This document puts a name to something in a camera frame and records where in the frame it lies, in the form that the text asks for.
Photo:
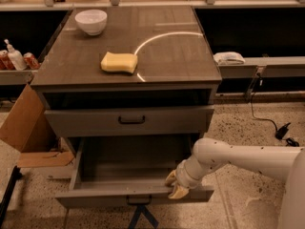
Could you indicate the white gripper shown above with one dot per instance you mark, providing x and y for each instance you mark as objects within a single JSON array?
[{"x": 182, "y": 176}]

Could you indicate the grey drawer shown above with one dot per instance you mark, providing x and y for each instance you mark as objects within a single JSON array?
[
  {"x": 130, "y": 121},
  {"x": 124, "y": 170}
]

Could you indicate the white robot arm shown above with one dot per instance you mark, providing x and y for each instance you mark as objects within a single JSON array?
[{"x": 284, "y": 163}]

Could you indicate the grey drawer cabinet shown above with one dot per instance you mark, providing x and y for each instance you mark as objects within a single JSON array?
[{"x": 175, "y": 65}]

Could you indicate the grey top drawer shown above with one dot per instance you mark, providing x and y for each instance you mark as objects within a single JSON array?
[{"x": 130, "y": 121}]

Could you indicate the yellow sponge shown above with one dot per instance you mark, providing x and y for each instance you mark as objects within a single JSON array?
[{"x": 119, "y": 62}]

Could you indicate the folded white cloth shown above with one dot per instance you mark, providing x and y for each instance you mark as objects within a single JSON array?
[{"x": 228, "y": 58}]

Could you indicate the black stand leg left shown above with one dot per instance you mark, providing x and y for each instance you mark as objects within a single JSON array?
[{"x": 5, "y": 201}]

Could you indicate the brown cardboard box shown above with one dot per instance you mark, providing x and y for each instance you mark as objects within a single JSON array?
[{"x": 27, "y": 130}]

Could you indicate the white bowl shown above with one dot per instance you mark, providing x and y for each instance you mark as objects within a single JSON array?
[{"x": 92, "y": 22}]

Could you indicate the red soda can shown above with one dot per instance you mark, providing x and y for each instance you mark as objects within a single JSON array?
[
  {"x": 5, "y": 63},
  {"x": 31, "y": 61}
]

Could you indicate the white pump bottle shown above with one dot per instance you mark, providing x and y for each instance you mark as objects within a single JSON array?
[{"x": 15, "y": 57}]

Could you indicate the red soda can left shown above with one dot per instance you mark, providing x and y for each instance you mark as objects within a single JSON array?
[{"x": 5, "y": 63}]

